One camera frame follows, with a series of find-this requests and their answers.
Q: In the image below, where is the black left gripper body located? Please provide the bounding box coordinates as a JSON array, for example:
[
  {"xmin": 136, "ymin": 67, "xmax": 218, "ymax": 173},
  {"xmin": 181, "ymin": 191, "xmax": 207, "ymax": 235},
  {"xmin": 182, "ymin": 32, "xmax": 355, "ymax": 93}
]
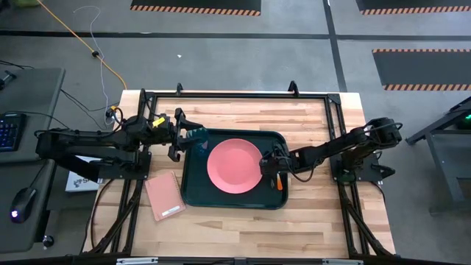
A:
[{"xmin": 149, "ymin": 108, "xmax": 187, "ymax": 163}]

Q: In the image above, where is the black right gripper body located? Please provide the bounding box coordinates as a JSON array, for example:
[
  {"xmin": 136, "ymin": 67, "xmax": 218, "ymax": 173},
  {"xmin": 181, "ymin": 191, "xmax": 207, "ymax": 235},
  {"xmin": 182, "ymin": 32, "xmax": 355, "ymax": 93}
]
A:
[{"xmin": 259, "ymin": 145, "xmax": 295, "ymax": 176}]

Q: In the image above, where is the translucent blue plastic cup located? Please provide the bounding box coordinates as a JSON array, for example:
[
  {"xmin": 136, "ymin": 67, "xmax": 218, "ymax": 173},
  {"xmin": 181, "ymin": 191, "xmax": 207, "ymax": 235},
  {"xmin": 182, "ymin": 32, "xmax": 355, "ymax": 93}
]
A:
[{"xmin": 185, "ymin": 128, "xmax": 210, "ymax": 158}]

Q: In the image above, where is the pink round plate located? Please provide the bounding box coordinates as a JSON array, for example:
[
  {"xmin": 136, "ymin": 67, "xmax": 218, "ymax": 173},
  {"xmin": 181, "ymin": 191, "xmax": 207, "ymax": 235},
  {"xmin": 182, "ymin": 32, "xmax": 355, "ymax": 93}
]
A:
[{"xmin": 206, "ymin": 138, "xmax": 264, "ymax": 195}]

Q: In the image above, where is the dark green plastic tray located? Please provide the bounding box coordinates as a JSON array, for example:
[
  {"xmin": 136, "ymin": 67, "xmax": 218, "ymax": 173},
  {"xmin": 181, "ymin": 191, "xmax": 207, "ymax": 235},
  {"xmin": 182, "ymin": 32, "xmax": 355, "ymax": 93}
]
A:
[{"xmin": 180, "ymin": 127, "xmax": 289, "ymax": 211}]

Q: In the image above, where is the pink spiral notebook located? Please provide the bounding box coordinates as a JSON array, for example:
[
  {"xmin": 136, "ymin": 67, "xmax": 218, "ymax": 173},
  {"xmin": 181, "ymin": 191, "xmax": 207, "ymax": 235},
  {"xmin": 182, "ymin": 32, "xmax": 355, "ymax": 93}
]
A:
[{"xmin": 144, "ymin": 171, "xmax": 187, "ymax": 222}]

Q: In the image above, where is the white printed booklet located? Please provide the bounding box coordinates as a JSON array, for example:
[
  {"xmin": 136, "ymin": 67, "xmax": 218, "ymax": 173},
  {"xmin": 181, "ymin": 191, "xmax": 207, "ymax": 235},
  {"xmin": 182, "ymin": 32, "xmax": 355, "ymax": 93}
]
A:
[{"xmin": 65, "ymin": 155, "xmax": 103, "ymax": 193}]

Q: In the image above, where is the black mat with hazard stripes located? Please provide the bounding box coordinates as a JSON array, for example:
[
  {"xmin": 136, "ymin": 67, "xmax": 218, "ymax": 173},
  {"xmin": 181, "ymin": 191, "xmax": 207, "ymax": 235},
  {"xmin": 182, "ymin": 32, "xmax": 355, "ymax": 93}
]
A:
[
  {"xmin": 372, "ymin": 49, "xmax": 471, "ymax": 91},
  {"xmin": 130, "ymin": 0, "xmax": 262, "ymax": 17},
  {"xmin": 355, "ymin": 0, "xmax": 471, "ymax": 15}
]

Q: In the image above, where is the grey office desk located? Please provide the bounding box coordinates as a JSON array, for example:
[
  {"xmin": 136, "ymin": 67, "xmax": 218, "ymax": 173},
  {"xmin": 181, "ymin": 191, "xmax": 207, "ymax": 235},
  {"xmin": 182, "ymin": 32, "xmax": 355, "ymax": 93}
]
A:
[{"xmin": 0, "ymin": 68, "xmax": 66, "ymax": 255}]

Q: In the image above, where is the black computer keyboard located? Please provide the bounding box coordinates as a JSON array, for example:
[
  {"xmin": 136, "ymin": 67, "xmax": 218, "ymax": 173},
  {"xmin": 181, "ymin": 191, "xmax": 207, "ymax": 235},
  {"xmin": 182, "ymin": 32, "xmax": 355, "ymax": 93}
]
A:
[{"xmin": 0, "ymin": 112, "xmax": 27, "ymax": 152}]

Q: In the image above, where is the black computer mouse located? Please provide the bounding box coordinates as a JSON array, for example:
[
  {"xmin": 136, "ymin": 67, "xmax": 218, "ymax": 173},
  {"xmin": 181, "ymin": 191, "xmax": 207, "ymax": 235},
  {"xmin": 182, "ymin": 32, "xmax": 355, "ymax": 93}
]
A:
[{"xmin": 10, "ymin": 187, "xmax": 38, "ymax": 225}]

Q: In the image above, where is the black hand tool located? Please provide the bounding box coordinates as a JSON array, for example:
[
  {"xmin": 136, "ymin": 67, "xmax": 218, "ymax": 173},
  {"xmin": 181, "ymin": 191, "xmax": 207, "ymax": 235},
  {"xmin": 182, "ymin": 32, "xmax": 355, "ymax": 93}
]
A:
[{"xmin": 0, "ymin": 70, "xmax": 18, "ymax": 91}]

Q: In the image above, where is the black aluminium table frame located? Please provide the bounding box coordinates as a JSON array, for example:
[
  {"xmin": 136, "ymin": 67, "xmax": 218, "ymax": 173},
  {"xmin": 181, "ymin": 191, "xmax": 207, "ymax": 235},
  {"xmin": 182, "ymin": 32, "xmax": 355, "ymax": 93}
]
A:
[{"xmin": 82, "ymin": 80, "xmax": 397, "ymax": 265}]

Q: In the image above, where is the thin white cable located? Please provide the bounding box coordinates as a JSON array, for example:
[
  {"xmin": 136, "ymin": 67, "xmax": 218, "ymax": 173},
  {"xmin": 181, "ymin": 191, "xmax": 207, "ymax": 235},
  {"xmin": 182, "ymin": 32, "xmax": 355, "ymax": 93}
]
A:
[{"xmin": 73, "ymin": 5, "xmax": 113, "ymax": 126}]

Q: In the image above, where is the black floor cable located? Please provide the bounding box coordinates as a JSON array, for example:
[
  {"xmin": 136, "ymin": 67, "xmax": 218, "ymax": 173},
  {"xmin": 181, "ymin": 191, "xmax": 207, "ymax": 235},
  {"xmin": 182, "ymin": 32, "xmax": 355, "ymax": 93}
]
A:
[{"xmin": 60, "ymin": 89, "xmax": 121, "ymax": 113}]

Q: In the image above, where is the silver metal bracket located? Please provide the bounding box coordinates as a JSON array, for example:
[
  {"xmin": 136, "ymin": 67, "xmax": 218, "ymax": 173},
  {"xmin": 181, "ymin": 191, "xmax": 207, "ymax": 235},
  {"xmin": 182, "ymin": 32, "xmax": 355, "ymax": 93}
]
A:
[{"xmin": 116, "ymin": 257, "xmax": 159, "ymax": 265}]

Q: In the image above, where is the yellow extension cable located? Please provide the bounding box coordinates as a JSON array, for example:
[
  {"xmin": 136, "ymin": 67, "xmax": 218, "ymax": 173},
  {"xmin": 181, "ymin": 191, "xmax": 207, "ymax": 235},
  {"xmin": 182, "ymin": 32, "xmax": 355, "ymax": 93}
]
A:
[{"xmin": 36, "ymin": 0, "xmax": 128, "ymax": 91}]

